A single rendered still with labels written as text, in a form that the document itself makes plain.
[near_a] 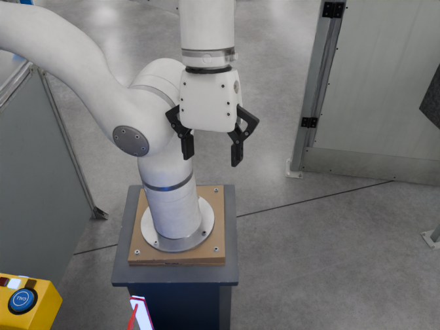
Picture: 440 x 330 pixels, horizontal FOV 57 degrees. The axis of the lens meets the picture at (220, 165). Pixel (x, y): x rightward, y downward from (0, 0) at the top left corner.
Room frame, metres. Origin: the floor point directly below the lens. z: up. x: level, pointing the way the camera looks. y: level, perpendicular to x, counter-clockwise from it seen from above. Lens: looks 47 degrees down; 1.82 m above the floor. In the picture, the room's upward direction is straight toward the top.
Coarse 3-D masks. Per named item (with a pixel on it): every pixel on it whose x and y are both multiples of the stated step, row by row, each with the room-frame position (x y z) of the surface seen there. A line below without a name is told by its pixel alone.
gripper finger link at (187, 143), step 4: (172, 124) 0.53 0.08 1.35; (176, 124) 0.53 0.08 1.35; (180, 124) 0.54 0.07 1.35; (176, 128) 0.53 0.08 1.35; (180, 128) 0.53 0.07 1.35; (176, 132) 0.53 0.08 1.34; (188, 132) 0.53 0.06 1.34; (188, 136) 0.52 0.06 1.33; (192, 136) 0.53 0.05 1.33; (184, 140) 0.51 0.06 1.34; (188, 140) 0.52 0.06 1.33; (192, 140) 0.53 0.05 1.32; (184, 144) 0.51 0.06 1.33; (188, 144) 0.51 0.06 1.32; (192, 144) 0.53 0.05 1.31; (184, 148) 0.51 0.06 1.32; (188, 148) 0.51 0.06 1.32; (192, 148) 0.52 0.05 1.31; (184, 152) 0.50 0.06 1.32; (188, 152) 0.51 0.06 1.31; (192, 152) 0.52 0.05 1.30; (184, 156) 0.50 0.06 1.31; (188, 156) 0.50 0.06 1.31
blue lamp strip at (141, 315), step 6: (132, 300) 0.29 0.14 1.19; (132, 306) 0.29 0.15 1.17; (138, 306) 0.29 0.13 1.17; (144, 306) 0.29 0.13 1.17; (138, 312) 0.29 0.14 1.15; (144, 312) 0.28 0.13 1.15; (138, 318) 0.29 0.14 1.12; (144, 318) 0.29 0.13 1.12; (144, 324) 0.29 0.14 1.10; (150, 324) 0.29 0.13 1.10
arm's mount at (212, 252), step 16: (144, 192) 0.71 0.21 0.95; (208, 192) 0.70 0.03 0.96; (144, 208) 0.65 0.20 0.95; (224, 224) 0.59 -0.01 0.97; (144, 240) 0.55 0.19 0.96; (208, 240) 0.54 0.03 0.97; (224, 240) 0.54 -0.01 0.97; (128, 256) 0.51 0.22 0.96; (144, 256) 0.51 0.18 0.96; (160, 256) 0.50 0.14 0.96; (176, 256) 0.50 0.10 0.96; (192, 256) 0.50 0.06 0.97; (208, 256) 0.50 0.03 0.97; (224, 256) 0.50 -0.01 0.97
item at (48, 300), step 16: (0, 288) 0.37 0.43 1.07; (16, 288) 0.37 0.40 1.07; (48, 288) 0.37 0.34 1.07; (0, 304) 0.33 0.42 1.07; (32, 304) 0.33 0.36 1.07; (48, 304) 0.35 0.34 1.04; (0, 320) 0.30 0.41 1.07; (16, 320) 0.30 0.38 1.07; (32, 320) 0.30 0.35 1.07; (48, 320) 0.33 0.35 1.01
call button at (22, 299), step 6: (18, 294) 0.35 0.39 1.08; (24, 294) 0.35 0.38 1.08; (30, 294) 0.35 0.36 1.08; (12, 300) 0.34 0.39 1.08; (18, 300) 0.34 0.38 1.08; (24, 300) 0.34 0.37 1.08; (30, 300) 0.34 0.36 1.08; (12, 306) 0.33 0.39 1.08; (18, 306) 0.33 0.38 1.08; (24, 306) 0.33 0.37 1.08
